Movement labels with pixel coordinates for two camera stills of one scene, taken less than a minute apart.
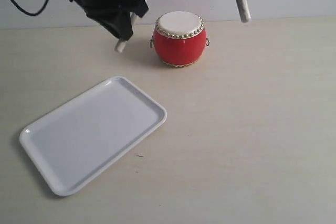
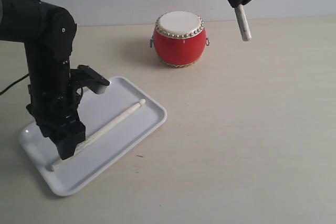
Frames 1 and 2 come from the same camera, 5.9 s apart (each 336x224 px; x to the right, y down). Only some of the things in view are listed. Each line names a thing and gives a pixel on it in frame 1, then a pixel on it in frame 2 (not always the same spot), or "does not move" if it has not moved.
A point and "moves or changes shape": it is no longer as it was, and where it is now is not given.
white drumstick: [243, 8] moves or changes shape
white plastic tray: [74, 144] does not move
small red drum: [179, 39] does not move
